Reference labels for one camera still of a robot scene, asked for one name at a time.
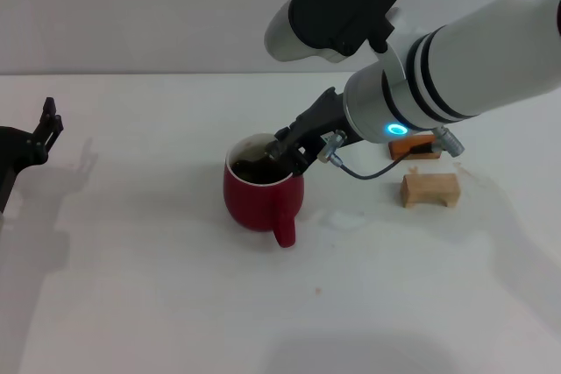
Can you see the light wooden arch block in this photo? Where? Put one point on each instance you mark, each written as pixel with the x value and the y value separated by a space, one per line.
pixel 434 190

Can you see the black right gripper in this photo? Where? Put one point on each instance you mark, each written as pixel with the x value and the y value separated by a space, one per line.
pixel 326 115

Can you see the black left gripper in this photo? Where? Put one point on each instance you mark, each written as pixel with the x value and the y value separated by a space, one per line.
pixel 17 150

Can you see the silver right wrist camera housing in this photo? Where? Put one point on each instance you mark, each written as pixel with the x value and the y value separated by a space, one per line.
pixel 337 2

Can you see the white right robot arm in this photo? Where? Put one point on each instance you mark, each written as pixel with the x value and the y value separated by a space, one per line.
pixel 473 63

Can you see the dark brown coffee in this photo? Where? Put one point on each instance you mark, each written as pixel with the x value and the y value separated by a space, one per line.
pixel 252 170

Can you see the dark brown wooden block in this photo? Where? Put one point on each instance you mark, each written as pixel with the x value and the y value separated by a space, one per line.
pixel 401 150

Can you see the red ceramic cup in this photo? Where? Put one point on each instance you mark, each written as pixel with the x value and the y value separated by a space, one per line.
pixel 258 212

